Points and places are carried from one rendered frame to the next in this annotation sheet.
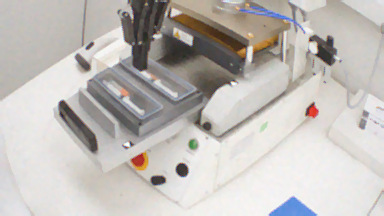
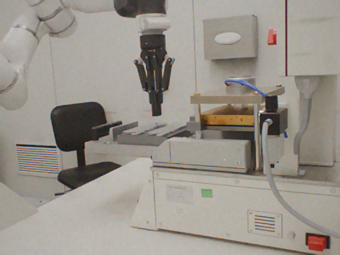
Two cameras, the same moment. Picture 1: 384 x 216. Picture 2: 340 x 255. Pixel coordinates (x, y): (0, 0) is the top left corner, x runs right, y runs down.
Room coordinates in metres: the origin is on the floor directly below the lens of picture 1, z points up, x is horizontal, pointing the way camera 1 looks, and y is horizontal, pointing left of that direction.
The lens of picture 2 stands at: (0.61, -1.03, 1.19)
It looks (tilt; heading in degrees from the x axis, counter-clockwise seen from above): 10 degrees down; 75
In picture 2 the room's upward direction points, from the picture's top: 3 degrees counter-clockwise
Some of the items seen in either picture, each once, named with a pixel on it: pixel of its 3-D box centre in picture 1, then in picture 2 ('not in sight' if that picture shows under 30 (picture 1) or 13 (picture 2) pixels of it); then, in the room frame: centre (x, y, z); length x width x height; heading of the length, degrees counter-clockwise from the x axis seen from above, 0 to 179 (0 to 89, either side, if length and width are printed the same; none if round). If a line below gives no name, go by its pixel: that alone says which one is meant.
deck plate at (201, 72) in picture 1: (233, 61); (254, 157); (1.11, -0.09, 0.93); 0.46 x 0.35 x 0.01; 137
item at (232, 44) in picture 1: (230, 21); (240, 107); (1.08, -0.07, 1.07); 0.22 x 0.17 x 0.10; 47
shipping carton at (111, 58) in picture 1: (123, 61); not in sight; (1.27, 0.21, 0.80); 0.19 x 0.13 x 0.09; 139
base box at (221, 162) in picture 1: (224, 102); (238, 190); (1.07, -0.07, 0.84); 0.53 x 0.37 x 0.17; 137
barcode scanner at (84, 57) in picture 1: (99, 48); not in sight; (1.36, 0.31, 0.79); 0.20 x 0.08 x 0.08; 139
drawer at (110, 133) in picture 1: (121, 104); (145, 137); (0.86, 0.14, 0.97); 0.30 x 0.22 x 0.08; 137
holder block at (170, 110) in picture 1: (138, 90); (158, 133); (0.89, 0.11, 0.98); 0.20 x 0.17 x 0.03; 47
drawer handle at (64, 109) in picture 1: (75, 123); (107, 129); (0.76, 0.23, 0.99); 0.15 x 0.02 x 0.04; 47
